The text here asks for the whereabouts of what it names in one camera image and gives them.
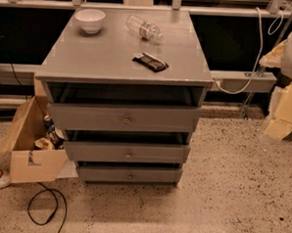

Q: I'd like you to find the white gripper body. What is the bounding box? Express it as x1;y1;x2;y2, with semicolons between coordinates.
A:
263;83;292;140

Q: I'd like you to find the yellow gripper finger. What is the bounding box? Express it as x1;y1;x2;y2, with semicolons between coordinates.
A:
259;40;285;69

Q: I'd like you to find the grey top drawer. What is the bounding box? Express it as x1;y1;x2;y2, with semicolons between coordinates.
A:
47;103;199;132

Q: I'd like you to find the grey drawer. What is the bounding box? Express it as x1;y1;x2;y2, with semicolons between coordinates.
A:
47;103;199;132
64;141;190;163
76;166;182;184

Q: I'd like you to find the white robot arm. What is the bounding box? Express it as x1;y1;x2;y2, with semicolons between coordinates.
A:
259;31;292;140

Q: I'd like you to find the grey middle drawer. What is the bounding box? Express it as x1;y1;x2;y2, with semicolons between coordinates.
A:
64;141;190;163

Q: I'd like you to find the grey drawer cabinet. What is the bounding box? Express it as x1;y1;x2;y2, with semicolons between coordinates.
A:
28;3;219;190

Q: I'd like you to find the grey bottom drawer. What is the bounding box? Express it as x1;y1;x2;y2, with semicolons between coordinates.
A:
76;166;182;184

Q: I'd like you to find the metal stand pole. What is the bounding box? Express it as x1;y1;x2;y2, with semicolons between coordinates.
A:
240;0;292;119

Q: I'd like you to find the dark snack packet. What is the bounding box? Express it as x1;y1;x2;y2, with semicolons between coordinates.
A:
133;53;169;72

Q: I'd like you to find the clear plastic water bottle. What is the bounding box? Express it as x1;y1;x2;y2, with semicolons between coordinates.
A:
125;15;163;43

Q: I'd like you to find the white bowl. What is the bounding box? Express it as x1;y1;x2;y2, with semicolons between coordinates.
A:
74;9;105;34

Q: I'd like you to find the soda can in box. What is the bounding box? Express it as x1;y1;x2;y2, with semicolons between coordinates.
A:
44;115;54;130

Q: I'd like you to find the crumpled snack bag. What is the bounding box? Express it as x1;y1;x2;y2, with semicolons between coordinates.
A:
34;137;54;151

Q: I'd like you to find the cardboard box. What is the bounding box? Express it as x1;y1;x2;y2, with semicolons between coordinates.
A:
0;75;73;187

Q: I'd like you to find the white hanging cable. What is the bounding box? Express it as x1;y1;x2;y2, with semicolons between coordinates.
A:
213;4;285;98

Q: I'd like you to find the black cable on floor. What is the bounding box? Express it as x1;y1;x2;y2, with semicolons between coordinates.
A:
25;181;70;233

